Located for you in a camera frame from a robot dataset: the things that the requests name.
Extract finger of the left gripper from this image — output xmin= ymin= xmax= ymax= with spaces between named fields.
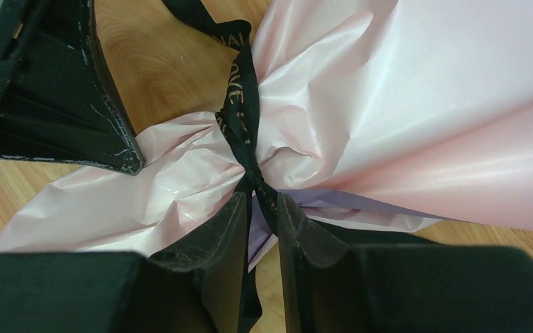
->
xmin=0 ymin=1 xmax=145 ymax=175

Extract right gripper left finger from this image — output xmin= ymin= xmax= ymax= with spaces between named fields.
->
xmin=0 ymin=193 xmax=251 ymax=332

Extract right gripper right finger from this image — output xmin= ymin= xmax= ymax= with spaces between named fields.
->
xmin=278 ymin=195 xmax=533 ymax=332

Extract purple wrapping paper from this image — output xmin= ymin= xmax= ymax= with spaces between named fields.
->
xmin=248 ymin=189 xmax=443 ymax=266

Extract black ribbon gold lettering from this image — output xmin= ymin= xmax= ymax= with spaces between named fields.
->
xmin=151 ymin=1 xmax=278 ymax=332

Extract pink wrapping paper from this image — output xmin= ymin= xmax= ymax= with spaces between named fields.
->
xmin=0 ymin=1 xmax=533 ymax=255

